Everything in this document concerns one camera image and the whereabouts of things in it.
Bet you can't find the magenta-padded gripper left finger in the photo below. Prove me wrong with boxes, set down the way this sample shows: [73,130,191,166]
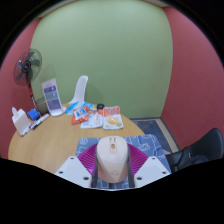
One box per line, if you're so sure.
[54,143,100,189]

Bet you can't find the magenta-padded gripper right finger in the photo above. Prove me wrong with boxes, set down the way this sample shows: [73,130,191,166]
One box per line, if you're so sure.
[126,143,171,189]

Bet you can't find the cream computer mouse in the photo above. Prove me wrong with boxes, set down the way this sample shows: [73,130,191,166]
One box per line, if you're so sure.
[95,135,130,184]

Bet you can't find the blue-grey patterned mouse pad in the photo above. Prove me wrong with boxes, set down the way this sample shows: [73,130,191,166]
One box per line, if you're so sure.
[75,133,173,175]

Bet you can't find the blue-grey floor mat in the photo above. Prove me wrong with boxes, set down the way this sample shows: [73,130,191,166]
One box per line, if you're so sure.
[129,117,179,155]

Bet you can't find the black office chair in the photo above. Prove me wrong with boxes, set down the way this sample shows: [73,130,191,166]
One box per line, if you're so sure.
[165,127,224,174]

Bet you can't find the white and red snack packet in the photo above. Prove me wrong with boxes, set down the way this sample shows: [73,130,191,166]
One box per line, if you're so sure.
[80,110,104,130]

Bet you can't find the blue snack packet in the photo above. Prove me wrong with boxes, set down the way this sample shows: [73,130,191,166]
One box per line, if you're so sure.
[65,102,95,115]

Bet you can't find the snack packet with yellow picture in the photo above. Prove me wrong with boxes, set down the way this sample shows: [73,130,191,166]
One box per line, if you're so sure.
[102,105,125,131]

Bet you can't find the small blue box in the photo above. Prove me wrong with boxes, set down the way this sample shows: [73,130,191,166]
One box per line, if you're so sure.
[26,108,41,121]

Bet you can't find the white tissue box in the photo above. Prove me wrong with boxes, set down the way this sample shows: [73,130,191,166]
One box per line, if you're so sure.
[11,106,32,137]

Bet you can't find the dark mesh pen cup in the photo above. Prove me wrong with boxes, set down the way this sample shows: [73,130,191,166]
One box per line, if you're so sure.
[35,97,48,114]

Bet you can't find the white plastic chair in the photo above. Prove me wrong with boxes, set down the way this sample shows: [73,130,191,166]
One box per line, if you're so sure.
[67,75,89,106]

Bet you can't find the black standing fan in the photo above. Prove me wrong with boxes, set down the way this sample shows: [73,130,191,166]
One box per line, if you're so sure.
[13,48,43,108]

